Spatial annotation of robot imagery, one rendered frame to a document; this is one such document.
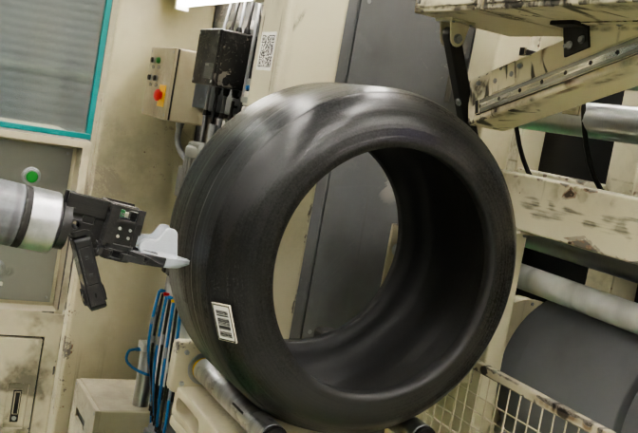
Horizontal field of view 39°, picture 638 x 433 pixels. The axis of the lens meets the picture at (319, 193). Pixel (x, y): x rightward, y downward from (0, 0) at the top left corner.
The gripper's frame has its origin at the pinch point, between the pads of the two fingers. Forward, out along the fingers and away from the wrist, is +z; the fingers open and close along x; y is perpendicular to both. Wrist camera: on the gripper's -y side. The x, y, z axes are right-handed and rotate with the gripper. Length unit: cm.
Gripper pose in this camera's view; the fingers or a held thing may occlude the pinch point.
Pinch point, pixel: (180, 265)
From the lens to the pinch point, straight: 142.5
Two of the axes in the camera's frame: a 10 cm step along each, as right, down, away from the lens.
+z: 8.6, 2.4, 4.6
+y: 2.8, -9.6, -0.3
